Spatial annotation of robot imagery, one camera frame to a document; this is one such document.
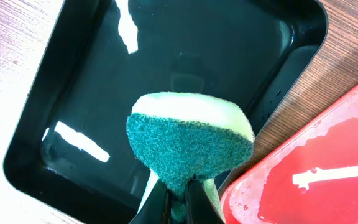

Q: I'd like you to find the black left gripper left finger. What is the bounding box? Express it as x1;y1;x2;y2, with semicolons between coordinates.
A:
129;180;171;224

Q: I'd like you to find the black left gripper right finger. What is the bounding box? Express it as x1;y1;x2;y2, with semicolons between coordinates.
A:
185;179;224;224

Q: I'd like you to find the green yellow sponge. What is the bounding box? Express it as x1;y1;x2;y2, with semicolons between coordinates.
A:
126;92;255;222

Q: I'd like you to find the black plastic tray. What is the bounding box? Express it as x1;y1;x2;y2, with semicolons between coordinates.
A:
3;0;328;223

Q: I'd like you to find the red plastic tray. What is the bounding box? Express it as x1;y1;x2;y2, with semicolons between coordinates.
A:
221;85;358;224

